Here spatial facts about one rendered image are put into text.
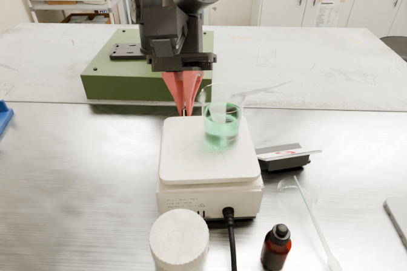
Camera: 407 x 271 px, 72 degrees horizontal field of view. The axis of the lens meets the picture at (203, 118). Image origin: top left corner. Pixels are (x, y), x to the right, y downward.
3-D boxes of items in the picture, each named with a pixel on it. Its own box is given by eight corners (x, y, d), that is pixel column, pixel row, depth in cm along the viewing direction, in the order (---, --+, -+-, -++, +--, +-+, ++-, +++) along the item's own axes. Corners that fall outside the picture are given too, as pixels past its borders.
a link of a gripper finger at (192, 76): (198, 119, 42) (195, 56, 41) (153, 120, 44) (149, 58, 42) (206, 113, 49) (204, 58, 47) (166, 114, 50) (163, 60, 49)
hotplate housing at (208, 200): (167, 128, 52) (163, 92, 47) (236, 126, 53) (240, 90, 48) (158, 242, 35) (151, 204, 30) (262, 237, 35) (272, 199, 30)
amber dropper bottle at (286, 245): (291, 265, 33) (304, 233, 28) (269, 276, 32) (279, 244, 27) (275, 242, 35) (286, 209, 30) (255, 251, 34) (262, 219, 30)
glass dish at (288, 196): (303, 182, 42) (306, 173, 41) (322, 213, 38) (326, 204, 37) (269, 188, 41) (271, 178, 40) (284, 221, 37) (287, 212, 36)
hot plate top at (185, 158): (164, 121, 41) (163, 116, 41) (244, 118, 42) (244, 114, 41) (158, 186, 32) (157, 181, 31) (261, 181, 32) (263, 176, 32)
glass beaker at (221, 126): (228, 123, 40) (231, 74, 35) (249, 146, 36) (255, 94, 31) (189, 135, 38) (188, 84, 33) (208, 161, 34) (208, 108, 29)
